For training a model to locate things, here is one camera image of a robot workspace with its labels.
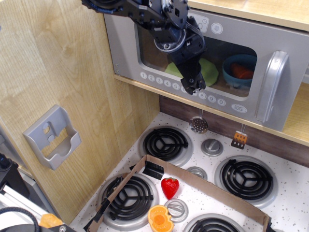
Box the blue plastic bowl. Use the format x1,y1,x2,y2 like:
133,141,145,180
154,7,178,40
222,54,257,89

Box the silver stove knob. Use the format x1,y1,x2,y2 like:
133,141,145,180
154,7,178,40
201,139,224,157
186,166,208,180
164,199,189,223

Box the grey wall phone holder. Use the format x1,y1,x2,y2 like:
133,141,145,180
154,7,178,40
23,105,82,170

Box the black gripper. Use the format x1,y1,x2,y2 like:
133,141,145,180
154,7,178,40
167,34,206,95

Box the orange toy spatula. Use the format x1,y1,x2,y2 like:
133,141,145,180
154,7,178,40
231,124,248,150

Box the front right black burner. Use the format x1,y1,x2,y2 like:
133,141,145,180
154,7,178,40
183,213,244,232

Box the front left black burner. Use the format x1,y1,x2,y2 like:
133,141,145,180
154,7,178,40
103,174,159,232

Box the silver back stove knob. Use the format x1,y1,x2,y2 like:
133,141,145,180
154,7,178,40
201,139,224,157

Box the orange toy food piece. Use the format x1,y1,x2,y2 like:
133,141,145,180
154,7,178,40
39,213,63,228

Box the back right black burner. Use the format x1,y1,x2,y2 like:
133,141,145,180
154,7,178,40
214,155,279,209

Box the orange toy carrot piece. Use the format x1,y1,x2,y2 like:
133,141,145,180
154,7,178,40
230,63,254,80

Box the black burner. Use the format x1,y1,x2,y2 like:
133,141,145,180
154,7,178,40
183,213,244,232
103,174,159,232
138,126,193,167
214,155,279,209

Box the orange toy pepper half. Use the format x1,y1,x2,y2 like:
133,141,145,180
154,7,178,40
148,205,174,232

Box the green plastic plate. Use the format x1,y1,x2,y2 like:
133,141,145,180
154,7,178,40
165,58,219,87

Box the silver front stove knob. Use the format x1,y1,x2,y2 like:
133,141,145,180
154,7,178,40
164,199,189,223

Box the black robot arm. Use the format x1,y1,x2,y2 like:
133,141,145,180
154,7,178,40
82,0,206,95

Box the back left black burner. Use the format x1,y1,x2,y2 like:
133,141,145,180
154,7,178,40
138,126,193,167

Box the brown cardboard barrier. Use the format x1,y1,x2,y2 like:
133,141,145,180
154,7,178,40
84,155,273,232

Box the silver middle stove knob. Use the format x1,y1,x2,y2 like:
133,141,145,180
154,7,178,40
186,166,208,180

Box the red toy strawberry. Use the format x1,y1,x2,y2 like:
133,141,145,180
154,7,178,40
161,177,180,200

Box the silver toy microwave door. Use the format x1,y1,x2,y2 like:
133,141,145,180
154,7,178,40
105,10,309,131

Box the silver toy skimmer ladle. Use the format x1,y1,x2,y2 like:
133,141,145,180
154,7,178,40
189,109,209,134

